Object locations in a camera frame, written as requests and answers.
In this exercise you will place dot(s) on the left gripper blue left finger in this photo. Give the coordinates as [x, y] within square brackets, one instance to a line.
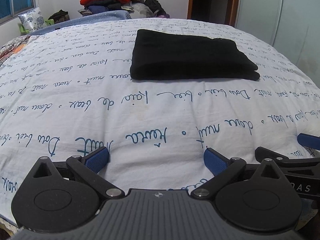
[85, 170]

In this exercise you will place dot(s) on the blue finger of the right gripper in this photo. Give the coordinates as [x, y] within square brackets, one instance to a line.
[309, 141]
[263, 153]

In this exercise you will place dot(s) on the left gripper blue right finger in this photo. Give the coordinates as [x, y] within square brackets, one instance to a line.
[224, 170]

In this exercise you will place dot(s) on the black pants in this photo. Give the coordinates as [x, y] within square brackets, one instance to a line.
[160, 56]

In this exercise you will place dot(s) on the white bedspread with blue writing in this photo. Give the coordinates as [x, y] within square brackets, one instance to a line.
[70, 91]

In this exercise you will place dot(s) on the white wardrobe door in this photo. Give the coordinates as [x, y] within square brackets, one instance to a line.
[290, 26]

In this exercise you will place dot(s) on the colourful patterned cloth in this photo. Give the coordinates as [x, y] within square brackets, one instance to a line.
[14, 49]

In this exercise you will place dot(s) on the green plastic basket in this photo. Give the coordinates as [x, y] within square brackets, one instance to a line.
[34, 27]

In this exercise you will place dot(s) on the dark bag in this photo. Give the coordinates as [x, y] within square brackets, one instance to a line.
[60, 16]

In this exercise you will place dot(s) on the white floral pillow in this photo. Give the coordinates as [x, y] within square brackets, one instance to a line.
[31, 16]

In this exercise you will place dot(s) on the black backpack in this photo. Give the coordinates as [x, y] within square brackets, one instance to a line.
[156, 8]

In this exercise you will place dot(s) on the wooden door frame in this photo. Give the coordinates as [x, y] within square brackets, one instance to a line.
[214, 11]

